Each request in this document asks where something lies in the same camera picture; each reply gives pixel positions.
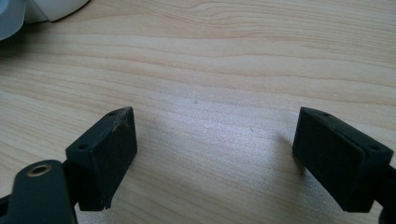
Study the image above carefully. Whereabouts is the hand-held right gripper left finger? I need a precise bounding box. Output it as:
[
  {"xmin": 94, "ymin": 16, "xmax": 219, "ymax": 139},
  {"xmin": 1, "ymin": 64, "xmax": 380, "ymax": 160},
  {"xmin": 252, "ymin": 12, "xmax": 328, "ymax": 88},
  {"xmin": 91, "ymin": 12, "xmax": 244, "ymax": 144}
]
[{"xmin": 64, "ymin": 105, "xmax": 138, "ymax": 212}]

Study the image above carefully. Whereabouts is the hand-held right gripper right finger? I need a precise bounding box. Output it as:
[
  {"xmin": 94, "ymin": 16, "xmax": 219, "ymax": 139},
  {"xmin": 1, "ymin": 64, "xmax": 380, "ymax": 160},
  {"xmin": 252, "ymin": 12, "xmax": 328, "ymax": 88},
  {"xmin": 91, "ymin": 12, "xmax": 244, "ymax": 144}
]
[{"xmin": 291, "ymin": 105, "xmax": 394, "ymax": 214}]

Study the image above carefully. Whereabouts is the pale grey rounded object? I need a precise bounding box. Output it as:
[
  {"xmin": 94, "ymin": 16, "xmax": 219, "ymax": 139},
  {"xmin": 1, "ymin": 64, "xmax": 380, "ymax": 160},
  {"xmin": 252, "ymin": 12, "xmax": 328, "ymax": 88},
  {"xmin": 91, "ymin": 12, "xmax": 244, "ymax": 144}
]
[{"xmin": 0, "ymin": 0, "xmax": 28, "ymax": 42}]

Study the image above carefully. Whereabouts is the white rounded object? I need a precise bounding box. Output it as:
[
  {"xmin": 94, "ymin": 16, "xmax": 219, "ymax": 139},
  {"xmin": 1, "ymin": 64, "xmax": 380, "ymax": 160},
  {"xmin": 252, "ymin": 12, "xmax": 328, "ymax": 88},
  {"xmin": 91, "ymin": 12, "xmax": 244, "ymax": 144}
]
[{"xmin": 23, "ymin": 0, "xmax": 91, "ymax": 24}]

